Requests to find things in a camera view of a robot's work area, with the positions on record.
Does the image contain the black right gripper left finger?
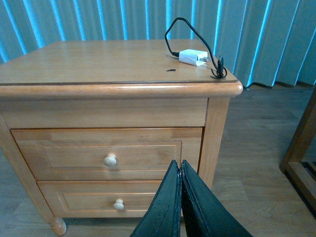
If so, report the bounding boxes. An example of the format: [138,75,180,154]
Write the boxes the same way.
[131,160,182,237]

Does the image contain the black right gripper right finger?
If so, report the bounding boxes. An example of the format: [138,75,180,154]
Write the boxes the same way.
[181,160,251,237]

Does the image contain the round wooden top knob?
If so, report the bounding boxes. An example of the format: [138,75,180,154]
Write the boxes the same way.
[103,154,117,167]

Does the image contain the round wooden knob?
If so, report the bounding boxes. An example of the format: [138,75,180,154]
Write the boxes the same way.
[103,154,117,167]
[113,199,124,211]

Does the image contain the wooden drawer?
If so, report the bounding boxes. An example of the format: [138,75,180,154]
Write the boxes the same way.
[38,181,161,218]
[12,127,202,181]

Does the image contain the round wooden bottom knob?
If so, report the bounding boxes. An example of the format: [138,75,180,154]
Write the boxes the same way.
[113,199,124,211]

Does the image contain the wooden nightstand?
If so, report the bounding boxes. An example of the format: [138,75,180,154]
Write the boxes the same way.
[0,40,243,236]

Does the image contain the white usb charger plug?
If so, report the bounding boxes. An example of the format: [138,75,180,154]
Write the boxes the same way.
[179,49,210,66]

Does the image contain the dark wooden furniture frame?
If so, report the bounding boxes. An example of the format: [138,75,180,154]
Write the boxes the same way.
[279,91,316,211]

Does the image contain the black usb cable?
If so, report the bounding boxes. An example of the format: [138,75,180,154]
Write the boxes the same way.
[164,17,227,79]

